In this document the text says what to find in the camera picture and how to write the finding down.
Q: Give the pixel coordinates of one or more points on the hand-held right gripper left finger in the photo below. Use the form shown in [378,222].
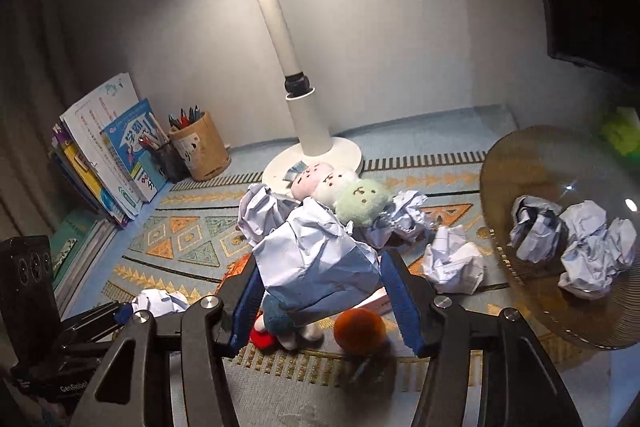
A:
[244,307]

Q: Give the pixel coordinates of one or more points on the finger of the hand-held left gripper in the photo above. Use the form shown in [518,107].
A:
[95,322]

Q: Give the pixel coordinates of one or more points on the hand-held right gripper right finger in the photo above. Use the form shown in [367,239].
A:
[405,307]

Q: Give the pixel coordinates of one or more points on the paper ball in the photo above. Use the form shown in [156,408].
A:
[160,302]
[262,212]
[402,217]
[315,257]
[452,262]
[585,219]
[595,267]
[535,232]

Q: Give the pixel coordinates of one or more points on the green round plush toy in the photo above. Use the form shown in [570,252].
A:
[362,202]

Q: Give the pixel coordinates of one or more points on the white round plush toy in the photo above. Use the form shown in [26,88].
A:
[337,184]

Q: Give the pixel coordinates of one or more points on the blue plaid hair bow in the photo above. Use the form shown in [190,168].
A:
[292,174]

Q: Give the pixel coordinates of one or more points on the pink round plush toy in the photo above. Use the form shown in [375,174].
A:
[310,179]

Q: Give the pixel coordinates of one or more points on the brown glass bowl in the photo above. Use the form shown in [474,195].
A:
[515,167]

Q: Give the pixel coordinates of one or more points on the small pink box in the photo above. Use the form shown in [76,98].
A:
[377,302]

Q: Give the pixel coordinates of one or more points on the small teal-haired doll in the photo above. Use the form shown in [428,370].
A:
[280,322]

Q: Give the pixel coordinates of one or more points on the orange pompom ball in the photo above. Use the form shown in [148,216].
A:
[360,329]

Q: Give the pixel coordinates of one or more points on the green flat book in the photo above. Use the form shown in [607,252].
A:
[75,242]

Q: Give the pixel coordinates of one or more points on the patterned blue table mat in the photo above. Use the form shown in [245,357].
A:
[190,232]

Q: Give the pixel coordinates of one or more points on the row of upright books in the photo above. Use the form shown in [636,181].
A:
[100,147]

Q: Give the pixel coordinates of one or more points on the tan pen holder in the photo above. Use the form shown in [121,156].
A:
[202,152]

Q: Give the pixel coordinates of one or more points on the black mesh pen holder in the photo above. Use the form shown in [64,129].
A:
[167,164]

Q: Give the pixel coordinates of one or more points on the grey curtain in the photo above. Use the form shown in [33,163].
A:
[30,107]

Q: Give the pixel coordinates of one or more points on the bunch of pens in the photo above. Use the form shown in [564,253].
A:
[185,117]
[152,142]

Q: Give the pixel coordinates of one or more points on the white desk lamp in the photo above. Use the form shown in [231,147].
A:
[310,127]

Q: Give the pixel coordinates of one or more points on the bright green cloth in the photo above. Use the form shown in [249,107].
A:
[622,132]

